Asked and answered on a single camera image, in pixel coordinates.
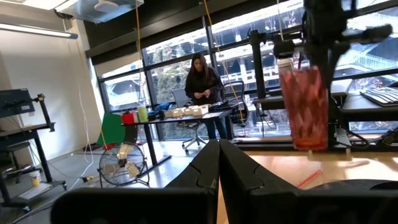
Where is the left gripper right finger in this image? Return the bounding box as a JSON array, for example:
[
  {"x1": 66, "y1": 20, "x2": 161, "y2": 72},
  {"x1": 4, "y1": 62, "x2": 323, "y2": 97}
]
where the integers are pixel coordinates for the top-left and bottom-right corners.
[{"x1": 219, "y1": 139, "x2": 398, "y2": 224}]

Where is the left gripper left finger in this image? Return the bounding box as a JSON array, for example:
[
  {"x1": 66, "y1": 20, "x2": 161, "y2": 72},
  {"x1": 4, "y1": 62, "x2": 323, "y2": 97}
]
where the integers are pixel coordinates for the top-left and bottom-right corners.
[{"x1": 50, "y1": 139, "x2": 221, "y2": 224}]

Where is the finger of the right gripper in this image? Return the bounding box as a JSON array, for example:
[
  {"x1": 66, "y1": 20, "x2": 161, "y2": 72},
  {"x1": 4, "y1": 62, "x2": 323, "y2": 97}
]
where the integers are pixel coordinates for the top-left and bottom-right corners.
[
  {"x1": 306, "y1": 46, "x2": 327, "y2": 71},
  {"x1": 323, "y1": 42, "x2": 351, "y2": 90}
]

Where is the orange faceted plastic tumbler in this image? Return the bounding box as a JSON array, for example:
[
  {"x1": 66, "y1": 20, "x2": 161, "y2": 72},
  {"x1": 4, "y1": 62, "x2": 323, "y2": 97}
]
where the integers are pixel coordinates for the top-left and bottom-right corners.
[{"x1": 278, "y1": 65, "x2": 330, "y2": 152}]

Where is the white cylindrical container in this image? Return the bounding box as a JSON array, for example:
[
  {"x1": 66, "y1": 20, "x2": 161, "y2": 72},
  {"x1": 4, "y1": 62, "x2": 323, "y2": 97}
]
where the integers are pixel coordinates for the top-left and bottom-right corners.
[{"x1": 277, "y1": 58, "x2": 295, "y2": 75}]

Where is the black floor fan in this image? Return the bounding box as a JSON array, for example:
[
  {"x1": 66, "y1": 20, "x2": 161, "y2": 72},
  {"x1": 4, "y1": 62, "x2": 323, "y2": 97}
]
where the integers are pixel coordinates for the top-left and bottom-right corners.
[{"x1": 98, "y1": 141, "x2": 150, "y2": 189}]

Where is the black computer keyboard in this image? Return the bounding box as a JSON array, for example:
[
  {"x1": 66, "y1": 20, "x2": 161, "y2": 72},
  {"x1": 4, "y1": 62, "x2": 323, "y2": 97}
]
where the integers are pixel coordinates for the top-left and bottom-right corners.
[{"x1": 359, "y1": 86, "x2": 398, "y2": 108}]

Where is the grey desk with keyboard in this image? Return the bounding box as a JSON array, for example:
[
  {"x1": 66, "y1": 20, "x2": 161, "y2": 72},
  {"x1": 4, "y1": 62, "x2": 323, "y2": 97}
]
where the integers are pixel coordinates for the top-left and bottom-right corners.
[{"x1": 340, "y1": 91, "x2": 398, "y2": 123}]

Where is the round dark woven placemat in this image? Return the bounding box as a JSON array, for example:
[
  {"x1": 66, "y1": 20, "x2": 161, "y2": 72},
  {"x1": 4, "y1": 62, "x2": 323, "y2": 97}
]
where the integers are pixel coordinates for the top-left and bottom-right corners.
[{"x1": 310, "y1": 179, "x2": 398, "y2": 192}]

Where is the green board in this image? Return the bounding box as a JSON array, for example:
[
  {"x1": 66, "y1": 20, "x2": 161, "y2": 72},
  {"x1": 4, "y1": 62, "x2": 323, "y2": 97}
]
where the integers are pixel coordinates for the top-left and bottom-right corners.
[{"x1": 96, "y1": 112, "x2": 127, "y2": 147}]

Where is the red cup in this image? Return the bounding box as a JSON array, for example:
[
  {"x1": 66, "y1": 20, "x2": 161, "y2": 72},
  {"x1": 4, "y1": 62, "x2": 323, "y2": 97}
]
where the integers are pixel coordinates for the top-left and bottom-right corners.
[{"x1": 121, "y1": 113, "x2": 135, "y2": 126}]

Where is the light green cup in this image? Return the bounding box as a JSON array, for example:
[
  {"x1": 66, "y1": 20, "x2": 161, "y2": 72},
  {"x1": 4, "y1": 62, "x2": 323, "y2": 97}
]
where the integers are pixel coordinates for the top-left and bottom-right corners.
[{"x1": 137, "y1": 105, "x2": 149, "y2": 123}]

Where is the black office chair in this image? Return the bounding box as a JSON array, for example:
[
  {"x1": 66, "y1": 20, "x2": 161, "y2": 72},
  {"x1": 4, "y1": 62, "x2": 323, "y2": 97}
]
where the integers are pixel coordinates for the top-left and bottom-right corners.
[{"x1": 222, "y1": 80, "x2": 250, "y2": 127}]

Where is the long black desk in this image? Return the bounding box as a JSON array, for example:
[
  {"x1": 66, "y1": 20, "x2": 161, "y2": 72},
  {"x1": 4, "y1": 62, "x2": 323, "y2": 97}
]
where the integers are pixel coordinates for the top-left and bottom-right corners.
[{"x1": 120, "y1": 109, "x2": 234, "y2": 167}]

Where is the blue bag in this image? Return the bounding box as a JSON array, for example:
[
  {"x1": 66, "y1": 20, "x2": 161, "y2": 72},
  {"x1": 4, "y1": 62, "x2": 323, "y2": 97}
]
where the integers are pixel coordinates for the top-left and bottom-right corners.
[{"x1": 154, "y1": 102, "x2": 172, "y2": 113}]

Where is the person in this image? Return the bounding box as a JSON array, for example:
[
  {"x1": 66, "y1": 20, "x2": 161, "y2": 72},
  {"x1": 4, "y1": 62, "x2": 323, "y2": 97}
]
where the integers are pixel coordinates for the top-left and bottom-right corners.
[{"x1": 184, "y1": 52, "x2": 230, "y2": 140}]

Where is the grey office chair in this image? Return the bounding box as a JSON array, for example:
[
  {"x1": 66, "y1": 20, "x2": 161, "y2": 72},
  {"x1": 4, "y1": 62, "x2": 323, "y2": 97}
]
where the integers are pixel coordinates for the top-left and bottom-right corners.
[{"x1": 172, "y1": 88, "x2": 208, "y2": 156}]

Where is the black equipment cart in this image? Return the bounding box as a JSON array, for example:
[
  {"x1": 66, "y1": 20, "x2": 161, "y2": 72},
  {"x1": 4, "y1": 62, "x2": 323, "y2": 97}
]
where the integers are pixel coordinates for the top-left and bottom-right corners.
[{"x1": 0, "y1": 88, "x2": 68, "y2": 215}]

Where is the long ceiling light bar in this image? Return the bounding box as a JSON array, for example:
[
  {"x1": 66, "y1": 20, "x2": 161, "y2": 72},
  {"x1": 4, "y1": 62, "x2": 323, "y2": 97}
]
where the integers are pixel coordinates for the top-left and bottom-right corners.
[{"x1": 0, "y1": 23, "x2": 79, "y2": 40}]

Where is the black aluminium table frame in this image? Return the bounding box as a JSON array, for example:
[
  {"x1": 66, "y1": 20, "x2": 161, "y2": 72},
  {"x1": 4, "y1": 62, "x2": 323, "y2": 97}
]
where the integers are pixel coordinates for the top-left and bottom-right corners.
[{"x1": 231, "y1": 136, "x2": 398, "y2": 153}]

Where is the hanging yellow cable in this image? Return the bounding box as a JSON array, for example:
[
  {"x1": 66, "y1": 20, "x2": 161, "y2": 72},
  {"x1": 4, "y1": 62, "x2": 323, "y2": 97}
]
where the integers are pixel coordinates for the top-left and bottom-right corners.
[
  {"x1": 98, "y1": 0, "x2": 143, "y2": 151},
  {"x1": 202, "y1": 0, "x2": 245, "y2": 125}
]

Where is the window wall with black frames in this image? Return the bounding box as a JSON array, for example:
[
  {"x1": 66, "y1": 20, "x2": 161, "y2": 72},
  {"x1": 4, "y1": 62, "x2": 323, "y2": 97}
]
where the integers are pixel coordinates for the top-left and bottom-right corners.
[{"x1": 85, "y1": 0, "x2": 398, "y2": 141}]

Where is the rectangular silver ceiling duct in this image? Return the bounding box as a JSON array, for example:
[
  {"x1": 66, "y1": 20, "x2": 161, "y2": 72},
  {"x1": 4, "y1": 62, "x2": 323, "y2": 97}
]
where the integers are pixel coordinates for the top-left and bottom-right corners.
[{"x1": 54, "y1": 0, "x2": 146, "y2": 24}]

